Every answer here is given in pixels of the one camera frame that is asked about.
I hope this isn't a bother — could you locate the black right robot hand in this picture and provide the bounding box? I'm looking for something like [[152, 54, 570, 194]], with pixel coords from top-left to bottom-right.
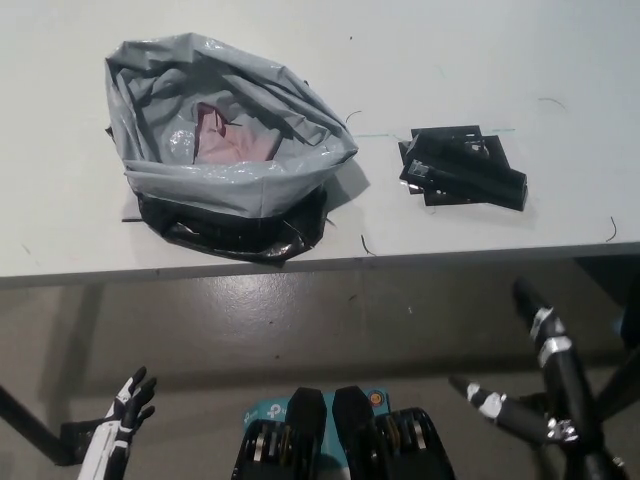
[[448, 277, 609, 451]]

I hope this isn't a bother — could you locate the white and black left hand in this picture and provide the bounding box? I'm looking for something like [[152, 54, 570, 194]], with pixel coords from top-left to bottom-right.
[[74, 366, 157, 480]]

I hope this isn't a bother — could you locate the grey and black plastic bag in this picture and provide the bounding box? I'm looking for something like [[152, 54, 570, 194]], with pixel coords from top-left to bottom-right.
[[103, 32, 361, 266]]

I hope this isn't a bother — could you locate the pink item inside bag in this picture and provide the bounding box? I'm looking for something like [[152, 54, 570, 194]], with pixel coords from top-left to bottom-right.
[[192, 101, 285, 165]]

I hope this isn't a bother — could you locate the black table leg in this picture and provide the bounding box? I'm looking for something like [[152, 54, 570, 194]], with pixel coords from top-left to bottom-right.
[[0, 383, 69, 464]]

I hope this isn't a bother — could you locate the teal router box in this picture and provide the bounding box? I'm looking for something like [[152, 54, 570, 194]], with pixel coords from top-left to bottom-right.
[[242, 387, 392, 459]]

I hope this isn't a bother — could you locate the black ribbed robot torso block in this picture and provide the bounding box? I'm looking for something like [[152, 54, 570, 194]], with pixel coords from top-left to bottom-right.
[[332, 384, 457, 480], [232, 386, 332, 480]]

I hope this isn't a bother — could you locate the black tape square marker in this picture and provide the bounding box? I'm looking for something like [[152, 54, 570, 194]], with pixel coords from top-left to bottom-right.
[[398, 125, 519, 207]]

